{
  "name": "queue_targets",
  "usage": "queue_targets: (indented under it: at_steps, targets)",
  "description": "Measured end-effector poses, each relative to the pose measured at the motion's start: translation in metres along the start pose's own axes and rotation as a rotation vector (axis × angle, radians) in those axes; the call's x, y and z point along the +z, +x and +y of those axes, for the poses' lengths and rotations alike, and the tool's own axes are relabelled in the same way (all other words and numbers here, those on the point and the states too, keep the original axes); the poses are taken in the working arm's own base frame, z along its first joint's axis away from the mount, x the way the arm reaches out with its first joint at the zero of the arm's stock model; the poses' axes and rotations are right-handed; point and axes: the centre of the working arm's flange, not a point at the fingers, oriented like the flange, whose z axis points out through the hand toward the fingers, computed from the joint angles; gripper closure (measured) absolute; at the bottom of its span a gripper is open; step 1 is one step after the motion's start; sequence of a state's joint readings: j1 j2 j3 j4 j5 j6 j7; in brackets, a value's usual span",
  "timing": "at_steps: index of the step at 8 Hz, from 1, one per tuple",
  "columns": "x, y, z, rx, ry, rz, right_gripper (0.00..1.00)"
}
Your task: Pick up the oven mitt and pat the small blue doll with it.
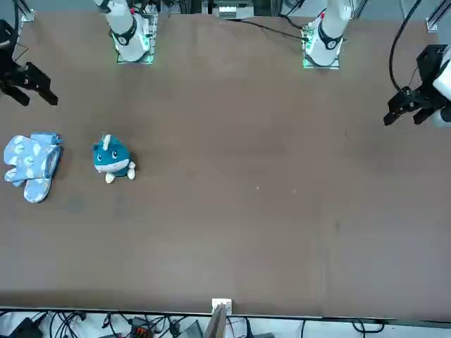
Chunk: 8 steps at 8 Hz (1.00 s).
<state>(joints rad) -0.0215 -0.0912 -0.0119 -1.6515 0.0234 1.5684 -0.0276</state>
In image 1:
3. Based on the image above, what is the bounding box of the orange black usb hub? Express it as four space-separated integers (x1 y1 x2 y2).
129 318 155 338

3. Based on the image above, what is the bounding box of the aluminium camera post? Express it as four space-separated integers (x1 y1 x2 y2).
203 297 234 338

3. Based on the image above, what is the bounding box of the blue patterned oven mitt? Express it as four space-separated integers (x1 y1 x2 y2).
3 135 63 179
4 132 64 204

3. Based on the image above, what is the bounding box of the small blue plush doll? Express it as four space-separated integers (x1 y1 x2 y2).
92 134 137 184

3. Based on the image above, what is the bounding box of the grey power strip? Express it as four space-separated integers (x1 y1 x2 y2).
217 4 237 20

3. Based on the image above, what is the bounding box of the aluminium frame profile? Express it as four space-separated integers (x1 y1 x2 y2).
425 0 451 33
20 0 36 23

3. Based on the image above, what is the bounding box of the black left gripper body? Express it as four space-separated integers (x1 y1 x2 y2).
409 44 451 108

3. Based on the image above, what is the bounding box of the large black power adapter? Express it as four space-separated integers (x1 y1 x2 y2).
6 316 44 338

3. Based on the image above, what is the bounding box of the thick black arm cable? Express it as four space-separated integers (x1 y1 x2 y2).
12 0 23 63
388 0 424 94

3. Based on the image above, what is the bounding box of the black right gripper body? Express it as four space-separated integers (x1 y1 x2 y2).
0 19 30 87

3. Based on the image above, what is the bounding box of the long black power cable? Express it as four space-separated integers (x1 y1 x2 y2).
225 17 306 39

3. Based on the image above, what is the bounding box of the ribbed power adapter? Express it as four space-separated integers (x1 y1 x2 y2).
175 322 204 338

